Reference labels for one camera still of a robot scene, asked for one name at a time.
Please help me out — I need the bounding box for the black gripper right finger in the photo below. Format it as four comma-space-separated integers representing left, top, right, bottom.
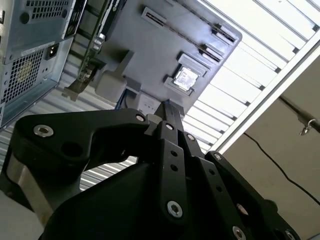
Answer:
172, 106, 302, 240

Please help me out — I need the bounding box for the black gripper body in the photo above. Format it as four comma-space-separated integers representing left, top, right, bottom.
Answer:
42, 159, 227, 240

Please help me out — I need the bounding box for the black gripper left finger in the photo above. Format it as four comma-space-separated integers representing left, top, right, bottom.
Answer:
11, 101, 190, 233

